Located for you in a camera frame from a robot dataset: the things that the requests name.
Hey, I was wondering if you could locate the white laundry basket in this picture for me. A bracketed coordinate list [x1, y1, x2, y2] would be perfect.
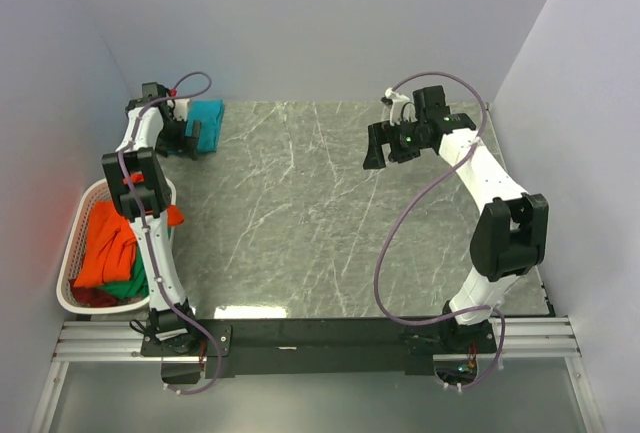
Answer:
[56, 180, 183, 314]

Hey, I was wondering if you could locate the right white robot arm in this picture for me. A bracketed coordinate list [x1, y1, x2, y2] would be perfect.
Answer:
[363, 86, 549, 352]

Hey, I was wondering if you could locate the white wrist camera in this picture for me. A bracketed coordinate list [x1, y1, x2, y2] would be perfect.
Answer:
[168, 88, 191, 121]
[381, 88, 415, 126]

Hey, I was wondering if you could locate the green t shirt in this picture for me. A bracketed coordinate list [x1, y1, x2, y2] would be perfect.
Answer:
[100, 253, 149, 302]

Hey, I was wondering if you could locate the orange t shirt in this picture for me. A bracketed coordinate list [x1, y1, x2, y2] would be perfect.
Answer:
[71, 200, 185, 289]

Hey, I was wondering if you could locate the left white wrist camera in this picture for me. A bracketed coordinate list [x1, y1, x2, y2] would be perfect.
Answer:
[168, 88, 191, 121]

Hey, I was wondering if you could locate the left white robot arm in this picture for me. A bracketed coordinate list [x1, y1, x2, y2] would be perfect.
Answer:
[101, 82, 200, 355]

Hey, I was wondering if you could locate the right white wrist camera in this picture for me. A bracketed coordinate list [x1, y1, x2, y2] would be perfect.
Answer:
[381, 88, 415, 126]

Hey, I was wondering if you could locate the black base beam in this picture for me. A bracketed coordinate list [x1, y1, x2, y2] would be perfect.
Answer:
[140, 318, 497, 378]

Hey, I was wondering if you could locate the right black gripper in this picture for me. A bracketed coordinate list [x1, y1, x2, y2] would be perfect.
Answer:
[363, 117, 430, 170]

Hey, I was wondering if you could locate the aluminium rail frame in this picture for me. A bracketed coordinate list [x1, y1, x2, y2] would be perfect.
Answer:
[30, 316, 604, 432]

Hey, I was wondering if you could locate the teal t shirt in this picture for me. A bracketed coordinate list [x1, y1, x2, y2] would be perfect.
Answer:
[186, 100, 225, 155]

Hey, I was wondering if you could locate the dark red t shirt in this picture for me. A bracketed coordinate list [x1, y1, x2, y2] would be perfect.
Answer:
[71, 287, 119, 308]

